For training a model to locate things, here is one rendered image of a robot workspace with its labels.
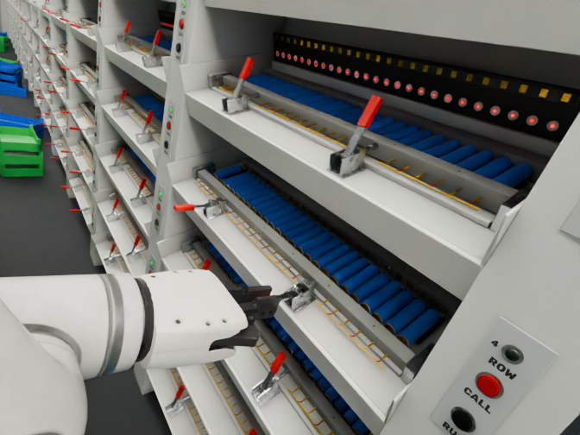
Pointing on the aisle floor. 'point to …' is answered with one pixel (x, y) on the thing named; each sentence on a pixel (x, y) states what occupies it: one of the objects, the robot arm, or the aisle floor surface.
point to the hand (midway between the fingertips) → (260, 302)
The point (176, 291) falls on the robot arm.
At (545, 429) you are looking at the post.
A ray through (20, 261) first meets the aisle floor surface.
